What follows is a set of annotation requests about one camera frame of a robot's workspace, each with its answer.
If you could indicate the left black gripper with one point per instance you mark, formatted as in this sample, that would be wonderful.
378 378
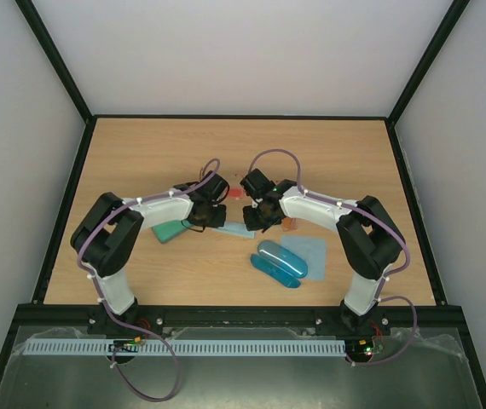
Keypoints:
218 222

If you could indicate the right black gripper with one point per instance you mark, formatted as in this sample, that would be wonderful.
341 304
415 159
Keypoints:
252 217

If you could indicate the light blue cleaning cloth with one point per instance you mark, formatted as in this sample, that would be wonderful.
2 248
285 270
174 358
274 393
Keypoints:
236 229

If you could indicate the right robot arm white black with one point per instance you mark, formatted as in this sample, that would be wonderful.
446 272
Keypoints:
371 240

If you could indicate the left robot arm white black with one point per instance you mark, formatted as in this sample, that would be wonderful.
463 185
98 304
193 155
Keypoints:
105 238

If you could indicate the orange sunglasses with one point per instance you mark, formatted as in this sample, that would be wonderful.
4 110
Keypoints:
289 224

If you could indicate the red sunglasses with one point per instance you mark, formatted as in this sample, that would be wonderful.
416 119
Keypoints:
236 191

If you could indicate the green glasses case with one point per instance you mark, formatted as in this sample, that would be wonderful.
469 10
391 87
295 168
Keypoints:
167 231

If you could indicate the blue transparent glasses case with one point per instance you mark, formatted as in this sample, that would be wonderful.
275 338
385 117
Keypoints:
280 264

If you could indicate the black metal frame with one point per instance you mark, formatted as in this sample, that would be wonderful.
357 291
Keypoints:
440 314

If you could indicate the light blue slotted cable duct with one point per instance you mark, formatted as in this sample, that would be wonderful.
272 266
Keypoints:
185 348

